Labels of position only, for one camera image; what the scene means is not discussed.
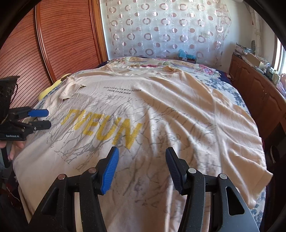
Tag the yellow cloth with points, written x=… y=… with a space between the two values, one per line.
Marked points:
x=48 y=91

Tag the blue floral bed sheet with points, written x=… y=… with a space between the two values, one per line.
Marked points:
x=234 y=93

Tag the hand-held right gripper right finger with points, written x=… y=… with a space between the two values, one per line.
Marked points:
x=173 y=169

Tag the dark blue blanket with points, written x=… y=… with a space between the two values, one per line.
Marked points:
x=225 y=77

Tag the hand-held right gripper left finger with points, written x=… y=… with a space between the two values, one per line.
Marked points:
x=110 y=169

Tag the pile of household clutter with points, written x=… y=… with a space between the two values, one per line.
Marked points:
x=252 y=59

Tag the bright window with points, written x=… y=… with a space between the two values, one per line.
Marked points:
x=281 y=58

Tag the cream printed t-shirt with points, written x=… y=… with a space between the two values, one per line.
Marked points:
x=156 y=111

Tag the teal toy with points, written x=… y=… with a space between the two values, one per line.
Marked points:
x=186 y=55

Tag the wooden slatted headboard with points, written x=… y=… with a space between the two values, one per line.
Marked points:
x=67 y=33

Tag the white curtain with pink circles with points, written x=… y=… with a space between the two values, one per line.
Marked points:
x=156 y=26

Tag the person's left hand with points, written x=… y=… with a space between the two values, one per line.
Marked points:
x=16 y=148

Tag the wooden side cabinet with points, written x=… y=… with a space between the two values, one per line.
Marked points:
x=252 y=80

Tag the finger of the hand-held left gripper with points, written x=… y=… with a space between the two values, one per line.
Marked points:
x=42 y=125
x=38 y=112

